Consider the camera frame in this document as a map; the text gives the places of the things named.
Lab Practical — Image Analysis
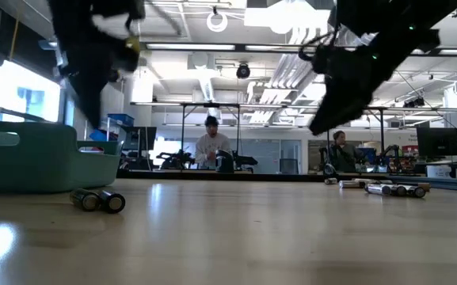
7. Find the white box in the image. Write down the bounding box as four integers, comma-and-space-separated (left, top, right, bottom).
425, 164, 453, 179

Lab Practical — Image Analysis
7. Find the yellow tape tag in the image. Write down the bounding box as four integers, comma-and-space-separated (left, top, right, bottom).
124, 35, 142, 55

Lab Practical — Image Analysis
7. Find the black copper Duracell battery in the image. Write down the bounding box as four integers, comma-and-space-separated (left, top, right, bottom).
406, 181, 432, 192
354, 177, 394, 185

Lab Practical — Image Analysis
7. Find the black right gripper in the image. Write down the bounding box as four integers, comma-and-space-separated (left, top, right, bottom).
299, 43, 395, 136

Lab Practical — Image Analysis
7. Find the black workstation frame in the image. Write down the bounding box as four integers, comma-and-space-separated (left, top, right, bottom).
325, 104, 390, 172
131, 101, 242, 172

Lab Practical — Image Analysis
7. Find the blue storage crate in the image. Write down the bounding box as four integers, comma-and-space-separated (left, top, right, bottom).
107, 113, 135, 127
89, 127, 109, 143

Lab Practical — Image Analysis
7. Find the black table frame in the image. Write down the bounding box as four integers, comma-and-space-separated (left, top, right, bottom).
116, 169, 457, 193

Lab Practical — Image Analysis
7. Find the black beam with light strips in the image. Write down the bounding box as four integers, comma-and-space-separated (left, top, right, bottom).
139, 40, 457, 57

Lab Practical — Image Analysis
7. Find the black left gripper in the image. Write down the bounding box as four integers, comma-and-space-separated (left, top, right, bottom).
55, 23, 142, 130

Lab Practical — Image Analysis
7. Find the white cable coil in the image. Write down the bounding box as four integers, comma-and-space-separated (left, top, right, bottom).
206, 10, 229, 33

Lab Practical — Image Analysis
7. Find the black ceiling camera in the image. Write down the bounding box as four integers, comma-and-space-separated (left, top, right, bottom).
235, 62, 252, 80

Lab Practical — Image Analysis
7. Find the black computer monitor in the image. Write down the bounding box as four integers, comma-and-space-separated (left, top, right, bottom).
123, 126, 158, 152
416, 126, 457, 158

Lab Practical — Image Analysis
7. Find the dark waste bin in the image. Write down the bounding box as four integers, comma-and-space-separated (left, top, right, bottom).
279, 158, 300, 176

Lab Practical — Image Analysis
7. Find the white ceiling light panel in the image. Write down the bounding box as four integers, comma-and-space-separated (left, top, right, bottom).
243, 6, 335, 36

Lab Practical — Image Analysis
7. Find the green plastic bin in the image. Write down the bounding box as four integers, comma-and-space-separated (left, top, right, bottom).
0, 120, 123, 195

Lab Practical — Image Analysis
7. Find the person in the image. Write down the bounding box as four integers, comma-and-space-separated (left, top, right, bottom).
328, 130, 366, 173
194, 115, 232, 170

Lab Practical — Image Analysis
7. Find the dark AA battery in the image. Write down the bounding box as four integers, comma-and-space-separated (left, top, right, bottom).
69, 188, 102, 212
95, 189, 127, 215

